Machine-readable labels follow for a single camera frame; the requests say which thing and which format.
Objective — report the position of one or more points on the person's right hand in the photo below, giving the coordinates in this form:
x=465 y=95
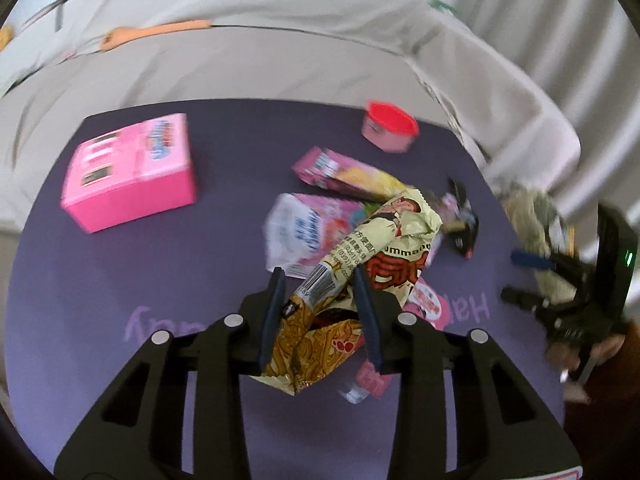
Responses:
x=565 y=360

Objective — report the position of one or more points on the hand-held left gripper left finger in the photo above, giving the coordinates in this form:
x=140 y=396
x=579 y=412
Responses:
x=272 y=310

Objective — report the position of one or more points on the black wrapper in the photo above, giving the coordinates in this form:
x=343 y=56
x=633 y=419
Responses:
x=465 y=230

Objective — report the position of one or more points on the white and pink pouch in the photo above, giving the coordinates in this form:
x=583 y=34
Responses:
x=305 y=230

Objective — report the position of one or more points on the purple tablecloth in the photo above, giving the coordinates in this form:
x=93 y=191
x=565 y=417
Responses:
x=150 y=285

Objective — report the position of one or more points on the orange back scratcher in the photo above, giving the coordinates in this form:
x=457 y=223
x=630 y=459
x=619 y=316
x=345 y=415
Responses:
x=150 y=34

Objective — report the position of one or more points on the grey pleated curtain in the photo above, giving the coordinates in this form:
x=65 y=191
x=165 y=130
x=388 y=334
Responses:
x=560 y=35

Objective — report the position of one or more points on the yellow plush toy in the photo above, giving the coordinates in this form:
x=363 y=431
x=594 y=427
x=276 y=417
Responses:
x=5 y=37

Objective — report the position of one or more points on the red paper cup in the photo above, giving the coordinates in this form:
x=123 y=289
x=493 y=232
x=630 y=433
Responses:
x=390 y=125

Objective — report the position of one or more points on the pink and yellow packet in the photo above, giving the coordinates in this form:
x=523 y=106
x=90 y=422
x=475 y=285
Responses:
x=350 y=175

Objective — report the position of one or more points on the bin with yellow bag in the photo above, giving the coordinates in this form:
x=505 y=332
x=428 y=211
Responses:
x=535 y=225

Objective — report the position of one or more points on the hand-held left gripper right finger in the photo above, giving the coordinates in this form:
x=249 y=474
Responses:
x=367 y=317

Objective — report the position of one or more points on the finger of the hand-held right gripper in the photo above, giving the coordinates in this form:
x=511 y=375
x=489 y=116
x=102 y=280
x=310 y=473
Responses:
x=537 y=260
x=527 y=300

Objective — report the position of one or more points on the grey covered sofa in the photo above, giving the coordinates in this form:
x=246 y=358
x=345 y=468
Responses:
x=250 y=60

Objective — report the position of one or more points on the yellow noodle wrapper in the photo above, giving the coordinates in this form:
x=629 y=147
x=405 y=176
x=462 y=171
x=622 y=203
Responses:
x=395 y=245

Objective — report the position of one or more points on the person's right forearm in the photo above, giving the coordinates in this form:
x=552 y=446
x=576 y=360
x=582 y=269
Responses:
x=615 y=410

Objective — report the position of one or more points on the pink heart-shaped package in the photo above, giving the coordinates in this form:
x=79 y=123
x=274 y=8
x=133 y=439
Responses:
x=426 y=305

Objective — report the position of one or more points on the white fringed throw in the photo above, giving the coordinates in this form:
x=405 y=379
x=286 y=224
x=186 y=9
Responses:
x=505 y=110

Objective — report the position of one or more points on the green digital clock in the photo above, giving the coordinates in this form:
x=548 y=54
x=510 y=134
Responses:
x=444 y=5

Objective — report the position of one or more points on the pink carton box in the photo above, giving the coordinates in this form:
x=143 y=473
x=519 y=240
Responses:
x=130 y=180

